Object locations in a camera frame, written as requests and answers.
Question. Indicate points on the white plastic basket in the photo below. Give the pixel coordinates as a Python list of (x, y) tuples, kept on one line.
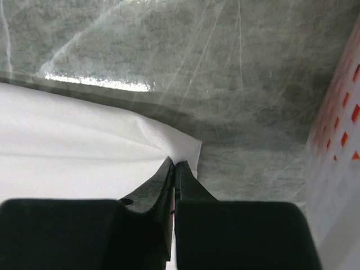
[(332, 166)]

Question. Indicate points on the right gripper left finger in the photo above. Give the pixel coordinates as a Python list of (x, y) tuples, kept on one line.
[(134, 232)]

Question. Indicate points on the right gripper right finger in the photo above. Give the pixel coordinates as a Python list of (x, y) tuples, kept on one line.
[(214, 234)]

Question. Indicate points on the white t-shirt red print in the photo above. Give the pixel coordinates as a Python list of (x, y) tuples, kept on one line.
[(61, 148)]

